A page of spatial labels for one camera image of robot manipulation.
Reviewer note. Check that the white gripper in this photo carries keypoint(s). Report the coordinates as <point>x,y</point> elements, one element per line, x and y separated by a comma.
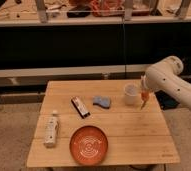
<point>144,87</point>

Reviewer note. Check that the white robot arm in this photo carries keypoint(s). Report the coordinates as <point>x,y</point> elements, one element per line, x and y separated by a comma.
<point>164,76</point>

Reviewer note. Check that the white ceramic cup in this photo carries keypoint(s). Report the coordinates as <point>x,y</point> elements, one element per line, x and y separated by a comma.
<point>131,94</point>

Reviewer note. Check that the blue sponge cloth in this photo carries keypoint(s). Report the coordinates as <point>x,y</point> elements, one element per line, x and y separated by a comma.
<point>103,102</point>

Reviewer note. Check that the black crate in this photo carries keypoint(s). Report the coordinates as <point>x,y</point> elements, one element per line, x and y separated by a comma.
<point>183,53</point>

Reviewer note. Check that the wooden folding table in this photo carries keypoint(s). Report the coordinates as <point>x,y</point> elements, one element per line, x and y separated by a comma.
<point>134,136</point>

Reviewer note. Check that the dark rectangular box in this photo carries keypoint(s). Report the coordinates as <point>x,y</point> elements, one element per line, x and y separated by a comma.
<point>80,107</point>

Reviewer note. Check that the orange round plate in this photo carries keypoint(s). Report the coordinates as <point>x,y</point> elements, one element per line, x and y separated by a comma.
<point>88,145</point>

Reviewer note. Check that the white plastic bottle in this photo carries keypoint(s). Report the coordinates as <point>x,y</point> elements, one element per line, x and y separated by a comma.
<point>51,130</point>

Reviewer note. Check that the long wooden shelf bench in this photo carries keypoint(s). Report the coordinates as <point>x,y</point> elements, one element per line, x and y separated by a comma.
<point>41,76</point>

